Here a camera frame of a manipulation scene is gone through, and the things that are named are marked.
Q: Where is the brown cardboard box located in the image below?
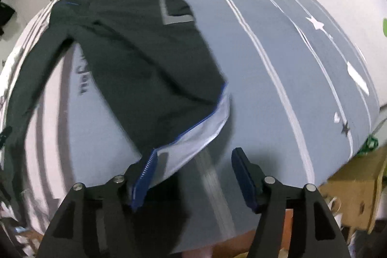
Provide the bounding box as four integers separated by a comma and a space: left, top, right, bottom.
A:
317, 149, 387, 234

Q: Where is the blue striped blanket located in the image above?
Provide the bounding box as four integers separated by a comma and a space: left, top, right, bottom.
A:
65, 0, 382, 254

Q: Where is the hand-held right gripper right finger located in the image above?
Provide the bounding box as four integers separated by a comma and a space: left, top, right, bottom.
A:
231, 147, 353, 258

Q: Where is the dark jacket with blue zipper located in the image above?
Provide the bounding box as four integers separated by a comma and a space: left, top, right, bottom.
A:
0, 0, 232, 255

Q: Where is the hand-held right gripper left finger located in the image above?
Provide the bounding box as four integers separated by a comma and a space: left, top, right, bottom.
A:
38, 148, 158, 258

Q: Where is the small green object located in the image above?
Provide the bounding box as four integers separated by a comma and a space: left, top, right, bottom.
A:
364, 131, 380, 153

